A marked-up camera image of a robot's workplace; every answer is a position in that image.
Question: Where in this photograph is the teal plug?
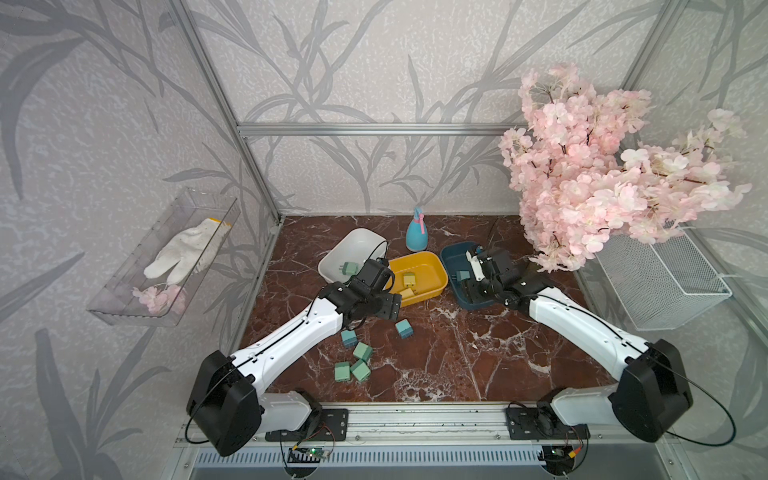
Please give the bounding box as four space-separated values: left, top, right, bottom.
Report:
340 330 359 348
454 270 471 282
395 319 414 339

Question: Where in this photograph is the green plug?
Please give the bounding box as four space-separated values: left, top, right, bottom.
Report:
334 362 351 383
340 261 360 276
350 360 371 382
353 342 373 362

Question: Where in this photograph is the yellow plug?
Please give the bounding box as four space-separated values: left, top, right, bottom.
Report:
403 272 417 288
399 288 415 300

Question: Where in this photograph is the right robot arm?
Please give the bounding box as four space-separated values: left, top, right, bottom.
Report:
462 246 693 442

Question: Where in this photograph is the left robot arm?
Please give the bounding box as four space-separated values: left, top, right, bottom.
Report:
186 258 402 457

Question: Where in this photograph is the dark teal storage box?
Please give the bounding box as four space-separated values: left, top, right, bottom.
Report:
439 241 498 311

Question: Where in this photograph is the white storage box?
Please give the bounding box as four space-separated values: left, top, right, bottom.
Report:
318 228 388 283

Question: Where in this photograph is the yellow storage box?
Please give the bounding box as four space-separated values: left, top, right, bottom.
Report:
389 251 448 307

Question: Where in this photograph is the pink cherry blossom plant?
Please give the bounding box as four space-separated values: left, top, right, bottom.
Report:
498 64 750 272

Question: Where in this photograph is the white work glove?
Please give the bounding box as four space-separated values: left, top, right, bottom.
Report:
143 218 232 285

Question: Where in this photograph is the pink flower on shelf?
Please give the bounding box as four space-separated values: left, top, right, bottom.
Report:
132 284 187 316

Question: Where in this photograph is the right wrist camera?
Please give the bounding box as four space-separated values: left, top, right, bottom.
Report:
465 250 485 282

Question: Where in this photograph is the aluminium front rail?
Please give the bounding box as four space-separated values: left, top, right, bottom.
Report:
173 403 682 448

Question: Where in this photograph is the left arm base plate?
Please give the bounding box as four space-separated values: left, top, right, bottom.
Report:
265 408 349 443

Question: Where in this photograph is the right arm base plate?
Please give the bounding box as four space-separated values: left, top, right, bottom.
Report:
504 402 591 443

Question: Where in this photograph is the white wire mesh basket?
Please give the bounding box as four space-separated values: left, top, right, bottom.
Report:
597 234 732 331

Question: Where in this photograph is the clear acrylic wall shelf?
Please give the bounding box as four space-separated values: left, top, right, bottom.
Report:
86 187 241 327

